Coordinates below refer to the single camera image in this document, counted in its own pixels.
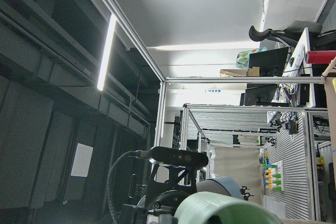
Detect red cylinder bottle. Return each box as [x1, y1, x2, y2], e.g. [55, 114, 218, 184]
[306, 50, 336, 65]

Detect light green cup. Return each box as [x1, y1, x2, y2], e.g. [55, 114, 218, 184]
[175, 191, 281, 223]

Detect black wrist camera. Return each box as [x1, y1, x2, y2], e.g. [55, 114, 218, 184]
[148, 146, 208, 169]

